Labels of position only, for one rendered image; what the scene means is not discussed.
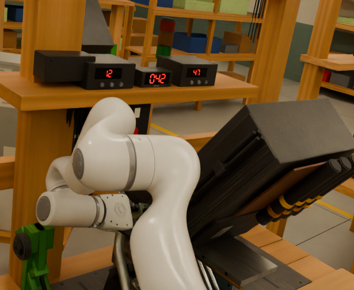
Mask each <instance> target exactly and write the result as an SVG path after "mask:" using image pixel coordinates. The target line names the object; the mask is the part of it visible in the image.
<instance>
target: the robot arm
mask: <svg viewBox="0 0 354 290"><path fill-rule="evenodd" d="M135 126H136V118H135V115H134V112H133V111H132V109H131V108H130V107H129V105H128V104H127V103H125V102H124V101H123V100H121V99H119V98H116V97H107V98H104V99H102V100H100V101H99V102H98V103H96V104H95V105H94V107H92V109H91V111H90V112H89V114H88V116H87V119H86V121H85V123H84V125H83V128H82V131H81V133H80V135H79V138H78V140H77V142H76V145H75V147H74V150H73V153H72V155H71V156H64V157H59V158H57V159H55V160H54V161H53V162H52V163H51V165H50V167H49V169H48V172H47V175H46V179H45V184H46V188H47V192H44V193H42V194H41V196H40V197H39V199H38V201H37V204H36V217H37V220H38V222H39V223H40V224H41V225H43V226H59V227H88V228H97V229H99V230H103V231H108V232H120V233H122V234H123V235H125V236H126V237H130V250H131V255H132V260H133V264H134V268H135V273H136V277H137V279H138V283H139V286H140V290H207V288H206V286H205V284H204V282H203V279H202V277H201V274H200V271H199V268H198V265H197V262H196V258H195V254H194V251H193V247H192V244H191V240H190V237H189V233H188V228H187V223H186V212H187V208H188V204H189V201H190V199H191V196H192V194H193V192H194V190H195V188H196V185H197V183H198V181H199V178H200V161H199V157H198V155H197V153H196V151H195V149H194V148H193V147H192V146H191V145H190V144H189V143H188V142H187V141H186V140H184V139H182V138H178V137H175V136H167V135H134V131H135ZM95 190H96V191H100V192H121V193H119V194H100V195H97V196H89V194H91V193H93V192H94V191H95ZM135 190H146V191H148V192H149V193H150V194H151V195H152V198H153V202H152V204H151V205H150V206H149V208H148V209H147V210H146V211H145V212H144V214H143V215H142V216H141V217H140V218H137V219H132V215H131V212H136V211H138V210H139V208H138V205H137V204H135V203H132V202H131V200H130V199H129V198H128V196H127V195H126V194H125V193H124V192H123V191H135Z"/></svg>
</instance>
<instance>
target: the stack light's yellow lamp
mask: <svg viewBox="0 0 354 290"><path fill-rule="evenodd" d="M173 36H174V33H165V32H160V31H159V34H158V42H157V45H160V46H163V47H172V44H173Z"/></svg>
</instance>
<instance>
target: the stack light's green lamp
mask: <svg viewBox="0 0 354 290"><path fill-rule="evenodd" d="M171 51H172V47H163V46H160V45H157V50H156V54H155V58H156V59H157V56H158V55H162V56H170V55H171Z"/></svg>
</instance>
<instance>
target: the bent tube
mask: <svg viewBox="0 0 354 290"><path fill-rule="evenodd" d="M149 206H150V204H145V203H138V208H139V210H138V211H136V212H134V213H133V214H131V215H132V219H137V218H140V217H141V216H142V215H143V214H144V212H145V211H146V210H147V209H148V208H149ZM124 238H125V235H123V234H122V233H120V232H116V233H115V238H114V243H113V251H114V256H115V261H116V267H117V272H118V275H119V281H120V286H121V290H132V288H131V282H130V277H129V274H128V269H127V263H126V260H125V255H124Z"/></svg>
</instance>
